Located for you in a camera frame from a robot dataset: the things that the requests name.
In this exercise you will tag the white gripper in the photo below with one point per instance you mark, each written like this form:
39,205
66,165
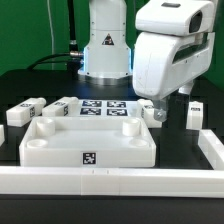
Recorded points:
156,76

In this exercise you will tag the white desk top tray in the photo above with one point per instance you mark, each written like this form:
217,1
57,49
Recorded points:
102,142

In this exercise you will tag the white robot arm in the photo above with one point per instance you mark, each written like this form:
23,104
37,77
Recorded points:
107,58

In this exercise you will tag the white fiducial marker sheet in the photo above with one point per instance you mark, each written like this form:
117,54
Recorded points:
107,108

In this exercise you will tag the white front fence bar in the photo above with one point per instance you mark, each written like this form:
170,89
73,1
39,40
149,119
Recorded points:
112,182

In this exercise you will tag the white block left edge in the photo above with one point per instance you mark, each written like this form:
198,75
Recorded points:
2,135

